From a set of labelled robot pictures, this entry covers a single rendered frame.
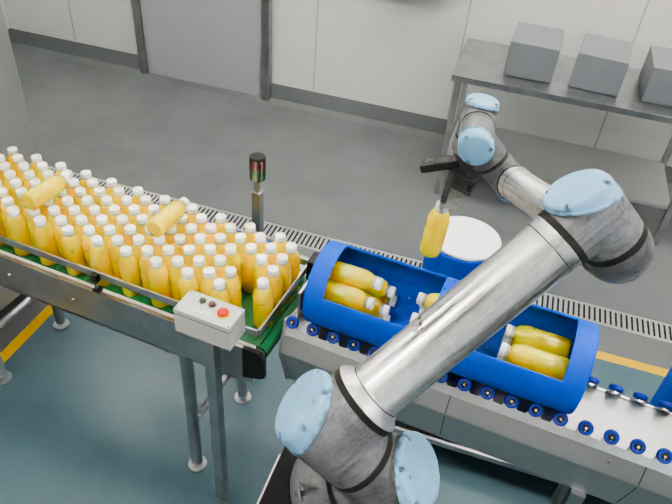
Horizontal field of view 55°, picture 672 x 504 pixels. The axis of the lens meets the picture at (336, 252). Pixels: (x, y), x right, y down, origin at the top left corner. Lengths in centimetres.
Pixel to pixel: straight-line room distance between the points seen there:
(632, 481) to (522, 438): 33
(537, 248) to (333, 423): 46
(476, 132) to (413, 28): 358
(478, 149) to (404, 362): 69
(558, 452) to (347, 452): 111
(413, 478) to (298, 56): 460
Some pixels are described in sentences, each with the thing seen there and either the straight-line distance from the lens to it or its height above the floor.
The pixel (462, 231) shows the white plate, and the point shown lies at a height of 104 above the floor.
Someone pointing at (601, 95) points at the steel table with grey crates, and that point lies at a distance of 441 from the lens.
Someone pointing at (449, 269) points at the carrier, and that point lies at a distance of 249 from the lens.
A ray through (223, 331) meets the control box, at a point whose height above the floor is 108.
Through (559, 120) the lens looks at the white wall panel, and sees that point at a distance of 532.
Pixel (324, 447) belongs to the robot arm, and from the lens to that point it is 118.
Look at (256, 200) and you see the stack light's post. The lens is 257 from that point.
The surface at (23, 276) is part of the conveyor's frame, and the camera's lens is 272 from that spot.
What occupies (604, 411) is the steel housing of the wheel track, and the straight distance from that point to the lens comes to 226.
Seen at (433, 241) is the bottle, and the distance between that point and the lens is 201.
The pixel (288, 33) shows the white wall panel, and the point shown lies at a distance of 550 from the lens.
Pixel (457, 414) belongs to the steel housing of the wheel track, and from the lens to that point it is 217.
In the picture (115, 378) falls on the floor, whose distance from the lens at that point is 338.
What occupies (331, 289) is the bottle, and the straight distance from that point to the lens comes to 207.
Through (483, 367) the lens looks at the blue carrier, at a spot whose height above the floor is 110.
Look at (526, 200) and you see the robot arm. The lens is 154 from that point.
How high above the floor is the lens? 253
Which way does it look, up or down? 39 degrees down
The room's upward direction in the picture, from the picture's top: 5 degrees clockwise
